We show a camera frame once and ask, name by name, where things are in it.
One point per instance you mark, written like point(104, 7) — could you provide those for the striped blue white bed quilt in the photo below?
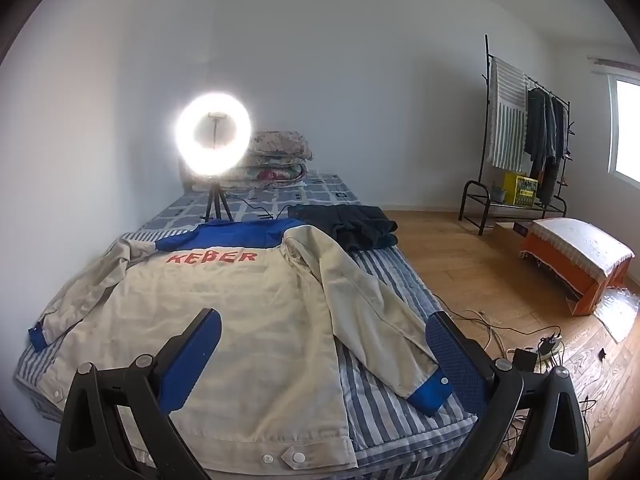
point(380, 399)

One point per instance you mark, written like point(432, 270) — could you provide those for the black tripod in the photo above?
point(217, 206)

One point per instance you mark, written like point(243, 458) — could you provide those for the orange covered box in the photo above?
point(587, 259)

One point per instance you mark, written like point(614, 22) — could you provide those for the beige blue work jacket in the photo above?
point(220, 319)

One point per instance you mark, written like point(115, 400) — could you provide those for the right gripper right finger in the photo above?
point(552, 443)

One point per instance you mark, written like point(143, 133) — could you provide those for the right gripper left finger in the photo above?
point(116, 423)

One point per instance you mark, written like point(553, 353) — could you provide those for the dark hanging clothes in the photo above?
point(546, 140)

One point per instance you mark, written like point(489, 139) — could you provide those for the bright ring light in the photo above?
point(212, 134)

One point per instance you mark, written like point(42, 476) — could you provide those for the striped hanging towel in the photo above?
point(507, 113)

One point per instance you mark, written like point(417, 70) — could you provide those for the power strip with cables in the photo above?
point(548, 351)

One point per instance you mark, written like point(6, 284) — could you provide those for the folded floral quilt stack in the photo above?
point(273, 158)

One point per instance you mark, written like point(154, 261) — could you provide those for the flat cardboard box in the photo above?
point(510, 235)

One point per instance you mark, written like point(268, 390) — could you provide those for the black clothes rack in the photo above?
point(482, 201)

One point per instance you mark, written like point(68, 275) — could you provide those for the blue checked bed sheet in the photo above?
point(256, 203)

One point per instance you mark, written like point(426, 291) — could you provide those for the dark navy folded clothes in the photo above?
point(354, 227)

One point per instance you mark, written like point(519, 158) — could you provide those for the bright window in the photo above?
point(625, 127)

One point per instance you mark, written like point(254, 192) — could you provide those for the yellow box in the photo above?
point(519, 190)

